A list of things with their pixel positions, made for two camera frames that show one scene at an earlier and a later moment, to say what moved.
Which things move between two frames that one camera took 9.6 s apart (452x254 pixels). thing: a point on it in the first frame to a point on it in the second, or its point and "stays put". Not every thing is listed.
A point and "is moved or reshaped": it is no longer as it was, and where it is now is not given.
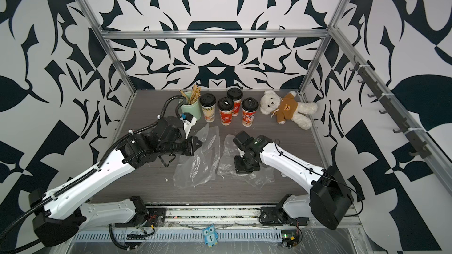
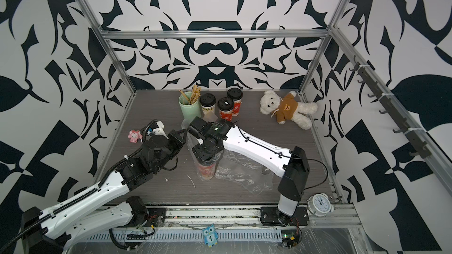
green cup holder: (195, 109) stays put
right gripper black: (239, 170) to (200, 154)
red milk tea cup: (225, 106) stays put
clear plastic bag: (191, 171) is moved or reshaped
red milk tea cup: (249, 106) to (206, 170)
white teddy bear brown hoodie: (287, 107) stays put
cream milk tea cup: (208, 102) stays put
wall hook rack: (417, 143) stays put
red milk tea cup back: (236, 94) stays put
